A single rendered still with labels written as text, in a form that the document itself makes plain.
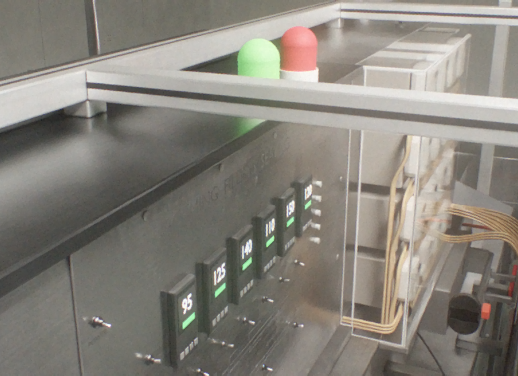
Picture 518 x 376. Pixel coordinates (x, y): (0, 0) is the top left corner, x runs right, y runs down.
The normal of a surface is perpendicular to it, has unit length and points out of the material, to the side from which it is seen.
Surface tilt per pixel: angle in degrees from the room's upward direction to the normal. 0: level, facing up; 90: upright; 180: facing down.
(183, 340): 90
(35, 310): 90
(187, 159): 0
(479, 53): 90
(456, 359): 0
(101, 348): 90
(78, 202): 0
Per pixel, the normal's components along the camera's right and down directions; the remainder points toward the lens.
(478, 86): -0.40, 0.31
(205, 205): 0.91, 0.14
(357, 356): 0.00, -0.94
